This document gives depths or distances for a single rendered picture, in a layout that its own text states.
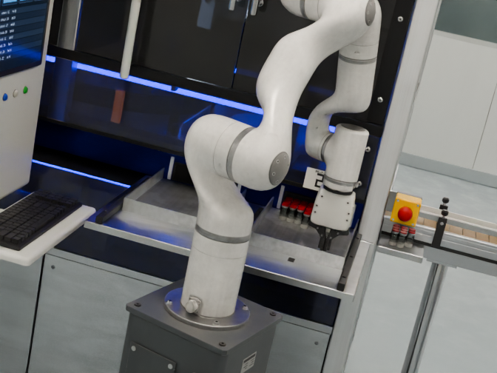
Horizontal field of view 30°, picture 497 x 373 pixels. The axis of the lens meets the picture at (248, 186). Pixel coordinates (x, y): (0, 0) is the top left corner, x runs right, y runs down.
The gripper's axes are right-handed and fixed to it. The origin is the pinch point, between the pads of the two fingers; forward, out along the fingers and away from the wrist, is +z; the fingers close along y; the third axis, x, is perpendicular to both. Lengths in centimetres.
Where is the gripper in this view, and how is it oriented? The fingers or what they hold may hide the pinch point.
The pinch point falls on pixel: (325, 244)
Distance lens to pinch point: 239.4
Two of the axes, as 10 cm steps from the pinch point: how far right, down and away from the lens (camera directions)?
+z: -2.0, 9.3, 3.0
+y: -9.6, -2.5, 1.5
